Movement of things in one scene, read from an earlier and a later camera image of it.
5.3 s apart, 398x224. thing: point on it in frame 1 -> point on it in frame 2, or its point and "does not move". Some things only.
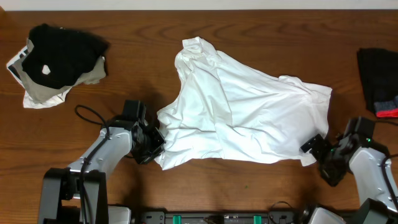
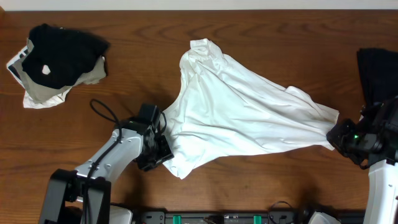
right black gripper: x=333 y=177 -> x=336 y=137
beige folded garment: x=40 y=92 does not move
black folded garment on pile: x=69 y=54 does not move
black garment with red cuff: x=379 y=69 does not move
